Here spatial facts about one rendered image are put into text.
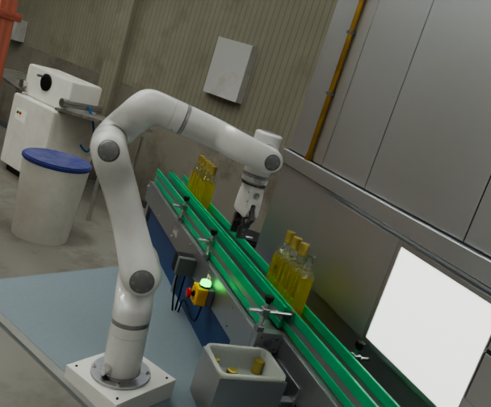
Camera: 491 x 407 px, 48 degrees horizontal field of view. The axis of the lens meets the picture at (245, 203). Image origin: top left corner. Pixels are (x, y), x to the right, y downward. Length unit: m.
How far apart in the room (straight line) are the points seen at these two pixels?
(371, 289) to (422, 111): 0.59
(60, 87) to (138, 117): 4.74
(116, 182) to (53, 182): 3.15
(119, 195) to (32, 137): 4.86
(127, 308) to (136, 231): 0.25
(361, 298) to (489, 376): 0.88
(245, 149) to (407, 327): 0.69
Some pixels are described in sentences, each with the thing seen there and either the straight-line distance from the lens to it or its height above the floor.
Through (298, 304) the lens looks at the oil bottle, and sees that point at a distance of 1.92.
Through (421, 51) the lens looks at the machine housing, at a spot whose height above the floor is 2.06.
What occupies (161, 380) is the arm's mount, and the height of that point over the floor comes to 0.82.
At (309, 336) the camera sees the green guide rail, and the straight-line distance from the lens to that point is 1.77.
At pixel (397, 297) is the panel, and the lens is 1.72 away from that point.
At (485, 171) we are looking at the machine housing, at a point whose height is 1.77.
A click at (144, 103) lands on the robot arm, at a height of 1.66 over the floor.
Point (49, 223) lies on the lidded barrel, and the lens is 4.84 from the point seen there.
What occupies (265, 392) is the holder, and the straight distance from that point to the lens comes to 1.72.
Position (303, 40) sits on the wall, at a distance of 5.60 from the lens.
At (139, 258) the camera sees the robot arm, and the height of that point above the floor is 1.23.
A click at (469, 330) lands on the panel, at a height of 1.39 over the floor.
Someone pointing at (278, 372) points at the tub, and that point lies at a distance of 1.76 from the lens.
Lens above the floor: 1.80
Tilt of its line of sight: 12 degrees down
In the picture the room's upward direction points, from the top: 18 degrees clockwise
